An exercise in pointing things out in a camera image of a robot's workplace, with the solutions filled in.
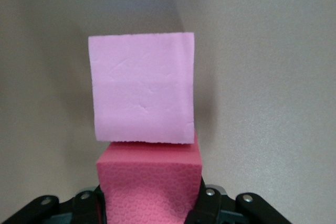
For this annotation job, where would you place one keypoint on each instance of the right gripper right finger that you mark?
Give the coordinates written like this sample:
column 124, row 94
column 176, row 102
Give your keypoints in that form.
column 212, row 205

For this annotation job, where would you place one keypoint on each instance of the brown paper table cover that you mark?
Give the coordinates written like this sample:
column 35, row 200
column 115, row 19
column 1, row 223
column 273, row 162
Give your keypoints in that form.
column 262, row 77

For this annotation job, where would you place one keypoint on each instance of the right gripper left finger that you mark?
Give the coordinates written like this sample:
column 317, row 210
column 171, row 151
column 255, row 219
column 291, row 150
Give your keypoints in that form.
column 84, row 205

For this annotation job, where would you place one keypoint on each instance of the pink foam cube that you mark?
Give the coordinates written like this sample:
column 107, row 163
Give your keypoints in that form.
column 141, row 87

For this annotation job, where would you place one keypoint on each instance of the red foam cube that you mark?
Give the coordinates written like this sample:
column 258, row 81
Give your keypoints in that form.
column 149, row 182

